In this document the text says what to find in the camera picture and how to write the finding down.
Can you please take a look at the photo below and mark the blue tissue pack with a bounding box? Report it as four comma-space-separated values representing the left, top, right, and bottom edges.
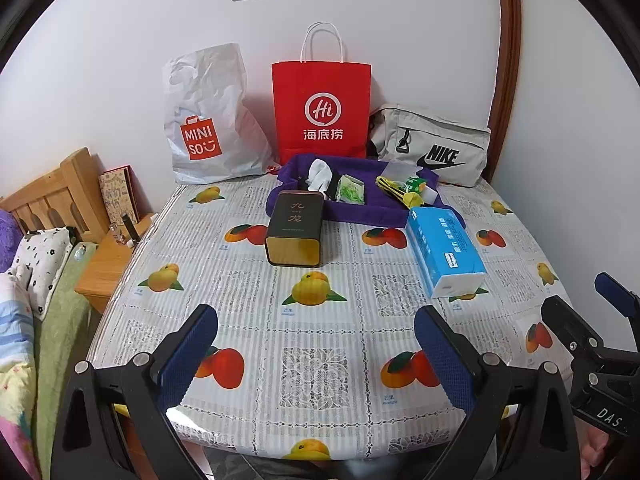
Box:
405, 206, 487, 299

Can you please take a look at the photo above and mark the wooden door frame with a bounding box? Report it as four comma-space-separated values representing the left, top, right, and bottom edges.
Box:
487, 0, 523, 183

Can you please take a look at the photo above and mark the pastel patchwork quilt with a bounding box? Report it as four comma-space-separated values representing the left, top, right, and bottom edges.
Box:
0, 272, 43, 480

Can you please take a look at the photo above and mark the wooden nightstand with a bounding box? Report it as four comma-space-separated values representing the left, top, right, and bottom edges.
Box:
75, 212, 161, 315

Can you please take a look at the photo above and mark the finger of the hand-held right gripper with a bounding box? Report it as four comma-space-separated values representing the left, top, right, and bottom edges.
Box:
540, 295, 608, 376
594, 272, 640, 321

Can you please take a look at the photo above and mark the red paper bag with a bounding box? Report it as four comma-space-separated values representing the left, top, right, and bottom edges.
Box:
271, 22, 372, 166

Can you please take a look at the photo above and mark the white printed sock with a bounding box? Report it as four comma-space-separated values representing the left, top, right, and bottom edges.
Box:
306, 158, 336, 195

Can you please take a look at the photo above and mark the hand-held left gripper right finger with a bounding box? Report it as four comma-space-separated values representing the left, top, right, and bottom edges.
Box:
414, 305, 581, 480

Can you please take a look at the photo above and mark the patterned cover book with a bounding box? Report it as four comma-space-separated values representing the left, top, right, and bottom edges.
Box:
97, 165, 143, 223

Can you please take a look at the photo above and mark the person's right hand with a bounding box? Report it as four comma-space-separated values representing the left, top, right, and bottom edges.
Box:
580, 430, 613, 480

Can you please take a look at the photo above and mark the purple plush toy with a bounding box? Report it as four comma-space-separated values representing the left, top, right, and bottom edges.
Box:
0, 210, 26, 273

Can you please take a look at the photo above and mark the dark tea tin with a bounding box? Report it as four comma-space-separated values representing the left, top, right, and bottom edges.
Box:
265, 191, 325, 268

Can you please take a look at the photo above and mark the purple fabric storage tray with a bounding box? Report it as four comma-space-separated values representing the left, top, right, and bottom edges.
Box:
264, 154, 466, 228

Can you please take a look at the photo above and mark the grey waist bag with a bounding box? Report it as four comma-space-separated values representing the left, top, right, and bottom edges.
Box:
369, 104, 492, 188

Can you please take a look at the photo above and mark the yellow striped sock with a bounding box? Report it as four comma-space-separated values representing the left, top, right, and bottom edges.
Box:
376, 175, 426, 209

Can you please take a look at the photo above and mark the white plastic shopping bag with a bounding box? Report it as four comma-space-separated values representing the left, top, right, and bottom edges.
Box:
162, 43, 273, 186

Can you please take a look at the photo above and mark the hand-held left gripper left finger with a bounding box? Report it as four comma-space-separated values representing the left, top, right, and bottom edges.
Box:
50, 304, 219, 480

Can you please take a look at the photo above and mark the wooden headboard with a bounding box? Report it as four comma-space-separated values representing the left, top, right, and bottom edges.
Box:
0, 147, 111, 243

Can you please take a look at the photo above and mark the white floral pillow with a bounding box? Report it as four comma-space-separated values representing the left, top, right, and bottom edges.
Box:
7, 227, 76, 318

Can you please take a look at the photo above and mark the green tissue pack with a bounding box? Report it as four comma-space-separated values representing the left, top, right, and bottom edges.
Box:
336, 174, 368, 206

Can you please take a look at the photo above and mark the fruit print tablecloth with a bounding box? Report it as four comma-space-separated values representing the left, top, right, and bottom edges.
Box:
86, 180, 573, 461

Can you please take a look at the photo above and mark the green bed sheet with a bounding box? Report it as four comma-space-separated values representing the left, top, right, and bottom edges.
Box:
30, 242, 101, 480

